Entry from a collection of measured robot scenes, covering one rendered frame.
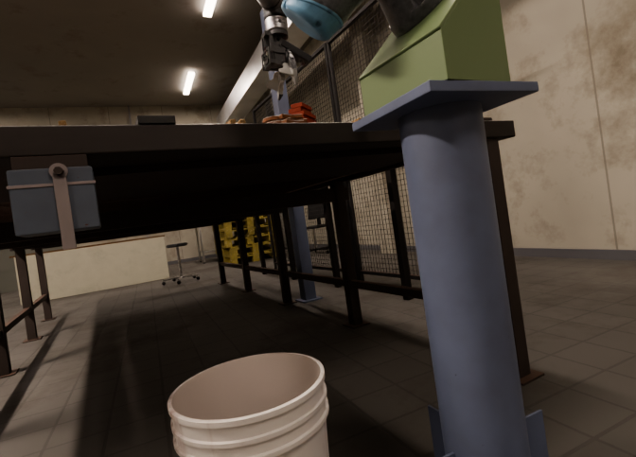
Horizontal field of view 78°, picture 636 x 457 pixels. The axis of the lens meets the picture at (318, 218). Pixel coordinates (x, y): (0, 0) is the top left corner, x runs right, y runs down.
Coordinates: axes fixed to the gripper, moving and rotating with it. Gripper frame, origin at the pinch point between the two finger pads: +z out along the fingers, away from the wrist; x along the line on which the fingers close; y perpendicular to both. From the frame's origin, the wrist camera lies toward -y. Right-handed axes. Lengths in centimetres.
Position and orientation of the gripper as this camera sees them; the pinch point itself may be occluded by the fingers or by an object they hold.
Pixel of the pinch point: (289, 94)
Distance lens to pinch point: 137.8
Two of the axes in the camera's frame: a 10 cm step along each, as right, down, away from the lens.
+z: 1.0, 9.9, -0.1
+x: 4.5, -0.5, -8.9
